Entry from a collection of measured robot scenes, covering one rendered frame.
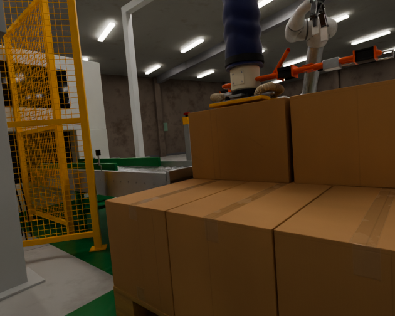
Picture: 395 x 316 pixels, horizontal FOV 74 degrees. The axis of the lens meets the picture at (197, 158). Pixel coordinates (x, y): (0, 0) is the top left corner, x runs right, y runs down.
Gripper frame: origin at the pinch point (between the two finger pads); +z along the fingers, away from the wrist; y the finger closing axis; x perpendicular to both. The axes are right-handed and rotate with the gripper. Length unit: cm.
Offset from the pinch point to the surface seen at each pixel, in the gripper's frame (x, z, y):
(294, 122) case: -6.8, 40.8, 19.8
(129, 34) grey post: -360, -150, -157
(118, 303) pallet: -68, 116, 81
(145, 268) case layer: -46, 94, 80
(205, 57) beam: -574, -250, -649
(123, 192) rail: -125, 78, 37
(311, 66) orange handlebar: -3.6, 14.3, 3.7
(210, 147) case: -55, 50, 21
